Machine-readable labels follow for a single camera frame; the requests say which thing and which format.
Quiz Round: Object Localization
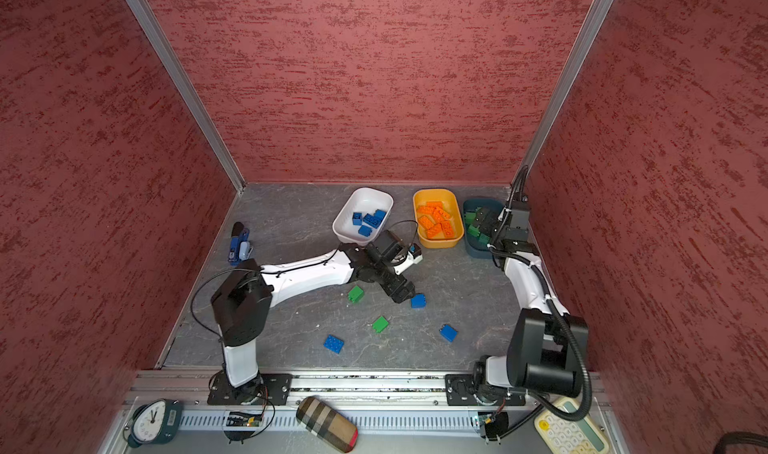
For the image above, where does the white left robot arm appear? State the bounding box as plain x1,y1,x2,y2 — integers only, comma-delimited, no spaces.
211,242,423,388

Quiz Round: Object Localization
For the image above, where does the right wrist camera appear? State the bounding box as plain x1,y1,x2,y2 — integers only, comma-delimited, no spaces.
498,200,530,242

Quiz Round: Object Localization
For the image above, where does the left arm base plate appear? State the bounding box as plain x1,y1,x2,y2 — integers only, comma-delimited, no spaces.
207,371,293,406

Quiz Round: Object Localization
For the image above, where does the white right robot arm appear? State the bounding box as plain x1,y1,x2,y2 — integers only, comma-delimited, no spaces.
473,204,592,403

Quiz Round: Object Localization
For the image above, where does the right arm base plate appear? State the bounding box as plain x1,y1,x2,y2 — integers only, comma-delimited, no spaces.
444,374,526,407

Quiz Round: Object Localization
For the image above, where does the orange lego stack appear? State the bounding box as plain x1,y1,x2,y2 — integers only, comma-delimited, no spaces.
440,220,455,239

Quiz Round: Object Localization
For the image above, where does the white plastic bin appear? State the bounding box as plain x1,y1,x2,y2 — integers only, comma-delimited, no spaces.
332,187,394,246

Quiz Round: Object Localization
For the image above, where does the yellow calculator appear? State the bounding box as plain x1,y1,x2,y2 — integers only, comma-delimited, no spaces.
533,409,612,454

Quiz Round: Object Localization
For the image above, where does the teal plastic bin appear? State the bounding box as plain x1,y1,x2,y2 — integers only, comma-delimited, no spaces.
462,197,503,259

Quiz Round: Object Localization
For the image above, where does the aluminium rail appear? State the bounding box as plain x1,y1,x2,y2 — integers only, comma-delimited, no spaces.
122,369,607,437

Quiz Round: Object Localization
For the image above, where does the green lego lowest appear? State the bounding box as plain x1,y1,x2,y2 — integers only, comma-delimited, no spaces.
372,316,389,333

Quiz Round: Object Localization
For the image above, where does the aluminium corner post right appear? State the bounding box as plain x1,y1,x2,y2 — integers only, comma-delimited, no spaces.
511,0,615,191

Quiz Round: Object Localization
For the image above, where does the green analog clock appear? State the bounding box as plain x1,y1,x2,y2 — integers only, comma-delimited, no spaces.
124,399,183,449

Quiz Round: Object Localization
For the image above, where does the aluminium corner post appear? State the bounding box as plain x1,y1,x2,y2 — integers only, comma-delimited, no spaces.
125,0,247,195
511,0,615,191

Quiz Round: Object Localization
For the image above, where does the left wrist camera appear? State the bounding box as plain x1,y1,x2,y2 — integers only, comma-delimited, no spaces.
365,230,423,275

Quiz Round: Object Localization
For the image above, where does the yellow plastic bin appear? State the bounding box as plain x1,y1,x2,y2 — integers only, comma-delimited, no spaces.
413,188,464,249

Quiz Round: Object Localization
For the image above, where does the large blue stapler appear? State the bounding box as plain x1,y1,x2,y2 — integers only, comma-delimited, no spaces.
228,222,249,266

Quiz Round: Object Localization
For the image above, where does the plaid glasses case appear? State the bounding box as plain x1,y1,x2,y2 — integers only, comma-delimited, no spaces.
296,396,359,453

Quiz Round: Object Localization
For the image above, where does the blue lego long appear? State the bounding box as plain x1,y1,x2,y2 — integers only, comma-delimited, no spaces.
363,214,381,228

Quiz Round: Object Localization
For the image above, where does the black corrugated cable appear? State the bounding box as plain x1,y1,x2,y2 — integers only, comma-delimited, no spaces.
491,165,594,423

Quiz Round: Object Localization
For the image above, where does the black cable corner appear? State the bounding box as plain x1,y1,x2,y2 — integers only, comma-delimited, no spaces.
713,431,768,454

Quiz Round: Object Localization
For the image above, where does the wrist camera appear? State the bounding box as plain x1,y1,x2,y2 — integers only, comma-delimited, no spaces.
365,230,423,275
498,200,530,242

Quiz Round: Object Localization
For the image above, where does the aluminium corner post left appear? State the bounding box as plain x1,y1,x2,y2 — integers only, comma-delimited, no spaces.
125,0,247,195

